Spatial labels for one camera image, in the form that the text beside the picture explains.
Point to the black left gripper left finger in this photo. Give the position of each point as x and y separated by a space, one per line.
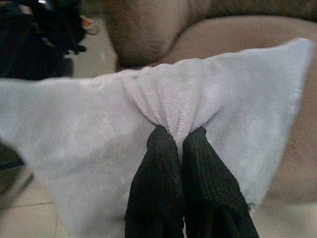
156 188

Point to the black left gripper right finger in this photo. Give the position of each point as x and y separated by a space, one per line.
210 198

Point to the white pillow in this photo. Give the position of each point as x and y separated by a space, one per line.
86 124

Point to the black chair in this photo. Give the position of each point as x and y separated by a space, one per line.
29 37

